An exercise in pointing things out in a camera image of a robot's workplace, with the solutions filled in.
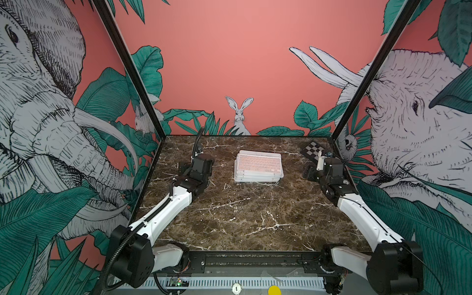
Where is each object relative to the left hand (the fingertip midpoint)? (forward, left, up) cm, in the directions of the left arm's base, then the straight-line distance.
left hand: (195, 160), depth 82 cm
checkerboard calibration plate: (+19, -65, -18) cm, 70 cm away
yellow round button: (-48, -32, -20) cm, 61 cm away
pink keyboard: (+8, -31, -16) cm, 36 cm away
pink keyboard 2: (+2, -24, -18) cm, 30 cm away
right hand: (-2, -54, -3) cm, 54 cm away
